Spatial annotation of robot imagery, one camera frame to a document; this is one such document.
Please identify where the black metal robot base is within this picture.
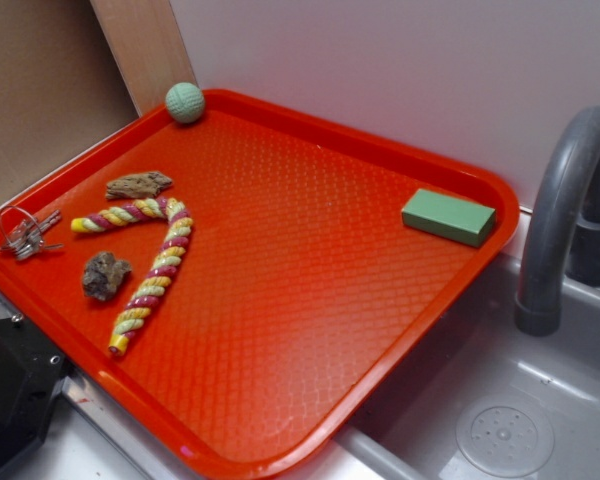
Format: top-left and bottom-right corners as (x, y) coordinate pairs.
(0, 317), (69, 476)

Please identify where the orange plastic tray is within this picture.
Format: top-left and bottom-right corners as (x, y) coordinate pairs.
(0, 90), (519, 479)

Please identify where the green rectangular block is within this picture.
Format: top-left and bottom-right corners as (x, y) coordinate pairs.
(401, 189), (496, 248)

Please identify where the flat brown driftwood piece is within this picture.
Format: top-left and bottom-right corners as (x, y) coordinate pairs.
(105, 171), (173, 200)

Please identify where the green textured ball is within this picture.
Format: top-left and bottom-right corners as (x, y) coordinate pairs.
(165, 82), (206, 124)

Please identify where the dark brown rock chunk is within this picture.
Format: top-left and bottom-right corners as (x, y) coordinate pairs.
(82, 251), (132, 302)

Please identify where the grey plastic sink basin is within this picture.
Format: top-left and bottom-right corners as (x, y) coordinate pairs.
(337, 256), (600, 479)

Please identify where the light wooden board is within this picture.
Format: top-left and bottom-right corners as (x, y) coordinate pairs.
(91, 0), (197, 115)

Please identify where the grey curved faucet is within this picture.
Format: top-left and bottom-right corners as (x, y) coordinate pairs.
(515, 106), (600, 336)

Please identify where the multicolour twisted rope toy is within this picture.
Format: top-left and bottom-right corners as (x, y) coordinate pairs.
(70, 197), (194, 356)

